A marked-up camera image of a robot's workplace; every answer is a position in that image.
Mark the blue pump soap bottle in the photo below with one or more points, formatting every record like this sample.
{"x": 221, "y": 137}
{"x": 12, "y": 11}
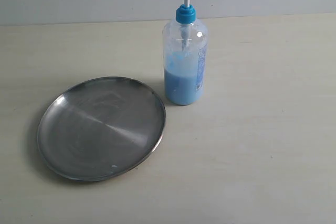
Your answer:
{"x": 185, "y": 41}

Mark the round stainless steel plate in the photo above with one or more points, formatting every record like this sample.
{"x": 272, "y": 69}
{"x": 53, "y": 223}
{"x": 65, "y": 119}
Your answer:
{"x": 101, "y": 128}

